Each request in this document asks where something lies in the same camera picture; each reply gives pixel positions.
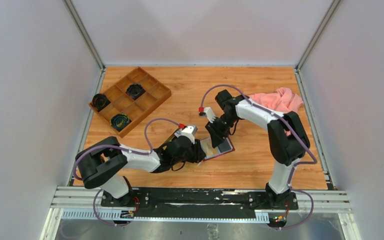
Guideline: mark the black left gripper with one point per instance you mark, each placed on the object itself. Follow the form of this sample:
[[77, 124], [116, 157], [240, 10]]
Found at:
[[198, 154]]

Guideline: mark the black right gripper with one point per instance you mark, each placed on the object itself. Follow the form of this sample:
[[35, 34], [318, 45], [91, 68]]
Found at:
[[218, 136]]

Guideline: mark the gold card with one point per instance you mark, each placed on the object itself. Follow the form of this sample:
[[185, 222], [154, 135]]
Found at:
[[206, 146]]

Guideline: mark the red leather card holder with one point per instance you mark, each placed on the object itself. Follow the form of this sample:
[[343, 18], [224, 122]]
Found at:
[[224, 148]]

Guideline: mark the beige oval tray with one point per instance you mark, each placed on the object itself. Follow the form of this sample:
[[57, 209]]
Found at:
[[173, 136]]

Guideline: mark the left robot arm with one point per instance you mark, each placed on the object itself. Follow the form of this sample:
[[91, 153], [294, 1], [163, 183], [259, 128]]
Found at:
[[98, 165]]

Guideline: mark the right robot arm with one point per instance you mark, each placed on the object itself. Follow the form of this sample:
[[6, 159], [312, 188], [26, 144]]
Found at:
[[288, 140]]

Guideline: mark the black round part lower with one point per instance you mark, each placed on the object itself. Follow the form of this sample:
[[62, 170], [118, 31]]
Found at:
[[120, 121]]

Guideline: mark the black round part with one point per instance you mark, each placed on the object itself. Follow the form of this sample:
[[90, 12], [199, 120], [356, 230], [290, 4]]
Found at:
[[120, 121], [134, 91], [100, 101]]

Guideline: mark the brown wooden divided tray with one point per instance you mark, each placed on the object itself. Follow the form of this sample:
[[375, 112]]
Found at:
[[137, 110]]

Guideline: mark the black round part upper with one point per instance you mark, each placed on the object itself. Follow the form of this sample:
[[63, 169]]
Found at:
[[134, 91]]

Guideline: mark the pink cloth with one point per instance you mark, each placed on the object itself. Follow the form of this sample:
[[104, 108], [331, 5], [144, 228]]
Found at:
[[282, 100]]

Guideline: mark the black round part left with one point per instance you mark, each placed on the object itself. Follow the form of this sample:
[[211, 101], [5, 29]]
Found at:
[[100, 101]]

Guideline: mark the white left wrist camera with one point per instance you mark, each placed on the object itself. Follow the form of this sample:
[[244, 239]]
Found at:
[[189, 131]]

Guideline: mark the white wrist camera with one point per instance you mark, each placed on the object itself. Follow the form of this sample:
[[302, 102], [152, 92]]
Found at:
[[189, 131], [208, 113]]

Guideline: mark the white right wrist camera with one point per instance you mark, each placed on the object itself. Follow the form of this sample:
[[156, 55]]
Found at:
[[208, 113]]

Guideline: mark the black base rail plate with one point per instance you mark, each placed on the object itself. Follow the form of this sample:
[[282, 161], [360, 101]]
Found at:
[[199, 203]]

